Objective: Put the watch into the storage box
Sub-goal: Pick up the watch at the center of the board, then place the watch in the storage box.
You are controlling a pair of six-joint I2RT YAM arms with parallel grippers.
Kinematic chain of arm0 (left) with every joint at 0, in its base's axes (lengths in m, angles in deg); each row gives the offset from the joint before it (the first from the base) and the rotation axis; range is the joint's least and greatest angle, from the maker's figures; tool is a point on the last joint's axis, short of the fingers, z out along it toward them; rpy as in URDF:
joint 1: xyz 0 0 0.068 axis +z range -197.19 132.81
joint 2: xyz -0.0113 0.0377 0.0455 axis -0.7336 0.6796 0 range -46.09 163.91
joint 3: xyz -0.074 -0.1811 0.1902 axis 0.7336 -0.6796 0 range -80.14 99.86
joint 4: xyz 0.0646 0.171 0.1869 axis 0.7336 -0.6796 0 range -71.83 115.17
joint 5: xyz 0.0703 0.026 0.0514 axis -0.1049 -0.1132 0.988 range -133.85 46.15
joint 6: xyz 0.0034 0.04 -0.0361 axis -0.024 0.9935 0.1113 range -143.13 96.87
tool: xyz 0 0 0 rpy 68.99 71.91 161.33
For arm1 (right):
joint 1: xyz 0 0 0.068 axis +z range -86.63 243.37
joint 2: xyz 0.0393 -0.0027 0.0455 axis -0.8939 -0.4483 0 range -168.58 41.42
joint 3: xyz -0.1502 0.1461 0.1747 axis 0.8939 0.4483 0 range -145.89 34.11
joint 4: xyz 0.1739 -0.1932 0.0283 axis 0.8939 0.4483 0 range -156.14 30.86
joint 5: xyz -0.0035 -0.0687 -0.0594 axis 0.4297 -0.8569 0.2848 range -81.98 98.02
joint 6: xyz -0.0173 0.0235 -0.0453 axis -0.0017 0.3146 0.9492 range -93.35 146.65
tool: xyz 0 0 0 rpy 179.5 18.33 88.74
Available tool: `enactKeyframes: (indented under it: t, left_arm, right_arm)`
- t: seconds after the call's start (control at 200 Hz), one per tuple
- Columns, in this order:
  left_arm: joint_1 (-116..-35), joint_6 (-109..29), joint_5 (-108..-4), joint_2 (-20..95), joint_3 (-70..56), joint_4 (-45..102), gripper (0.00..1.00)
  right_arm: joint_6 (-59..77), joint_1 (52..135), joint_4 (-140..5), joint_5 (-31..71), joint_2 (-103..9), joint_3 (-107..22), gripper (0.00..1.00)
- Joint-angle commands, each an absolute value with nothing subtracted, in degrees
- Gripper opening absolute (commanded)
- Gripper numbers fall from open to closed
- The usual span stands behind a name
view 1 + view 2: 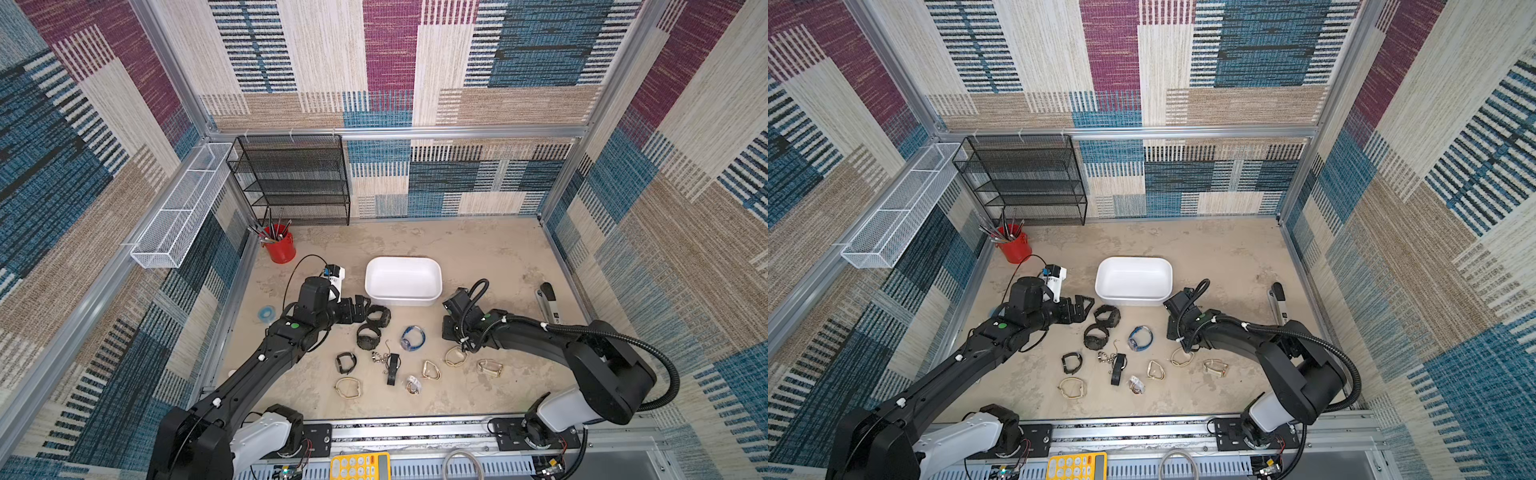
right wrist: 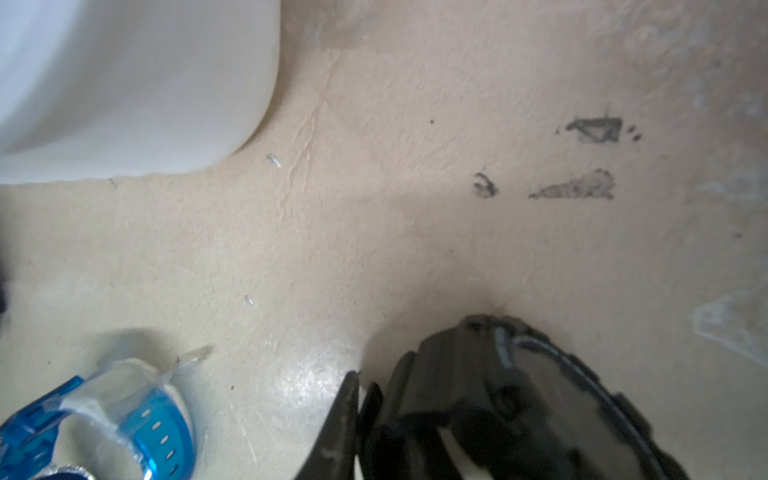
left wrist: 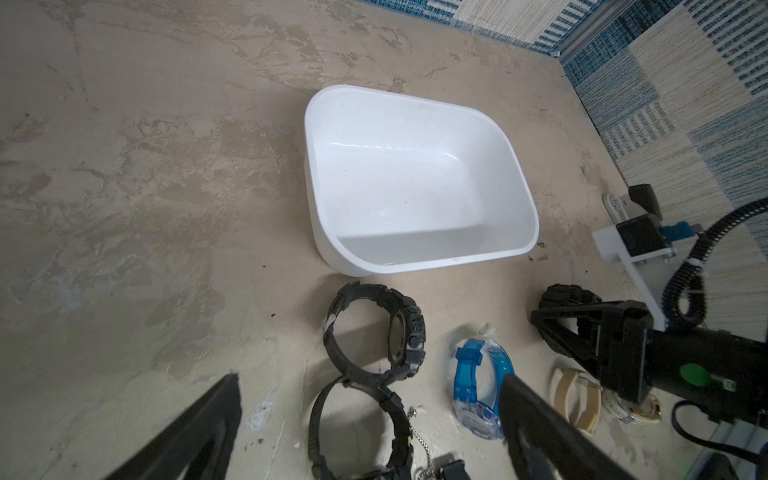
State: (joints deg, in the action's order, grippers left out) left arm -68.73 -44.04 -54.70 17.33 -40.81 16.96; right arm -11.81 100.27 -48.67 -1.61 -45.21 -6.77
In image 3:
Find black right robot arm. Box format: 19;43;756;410
531;199;767;428

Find white strap rose-gold watch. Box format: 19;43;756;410
602;390;663;424

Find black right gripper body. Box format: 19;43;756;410
595;301;653;404

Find black leather strap watch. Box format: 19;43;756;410
436;459;471;480

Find black rugged sports watch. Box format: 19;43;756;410
531;284;602;361

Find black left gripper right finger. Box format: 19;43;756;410
499;374;631;479

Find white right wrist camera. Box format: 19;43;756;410
593;184;703;331

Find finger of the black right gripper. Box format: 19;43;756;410
530;302;606;380

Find silver chain pocket watch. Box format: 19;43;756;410
407;407;437;480

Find black round digital watch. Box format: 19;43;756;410
307;376;414;479

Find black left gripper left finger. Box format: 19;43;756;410
108;373;242;479

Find black chunky digital watch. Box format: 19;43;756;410
322;281;426;389

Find white plastic storage box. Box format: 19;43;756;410
304;85;540;277

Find translucent blue plastic watch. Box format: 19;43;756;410
452;337;515;440

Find beige strap slim watch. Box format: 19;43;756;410
550;368;602;437

